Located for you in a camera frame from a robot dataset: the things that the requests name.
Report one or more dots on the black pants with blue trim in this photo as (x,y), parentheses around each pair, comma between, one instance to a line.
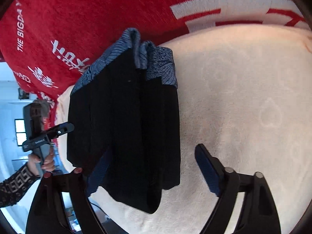
(125,113)

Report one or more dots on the patterned sleeve left forearm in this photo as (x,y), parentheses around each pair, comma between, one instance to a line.
(14,188)

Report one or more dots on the red blanket with white characters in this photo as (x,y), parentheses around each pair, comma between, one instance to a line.
(49,44)

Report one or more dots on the cream fleece blanket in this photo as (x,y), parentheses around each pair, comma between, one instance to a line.
(245,93)

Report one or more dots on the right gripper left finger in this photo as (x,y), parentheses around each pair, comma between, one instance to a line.
(47,213)

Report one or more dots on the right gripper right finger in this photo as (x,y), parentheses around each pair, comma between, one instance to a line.
(258,213)

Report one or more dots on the person's left hand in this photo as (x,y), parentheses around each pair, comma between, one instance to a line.
(48,164)

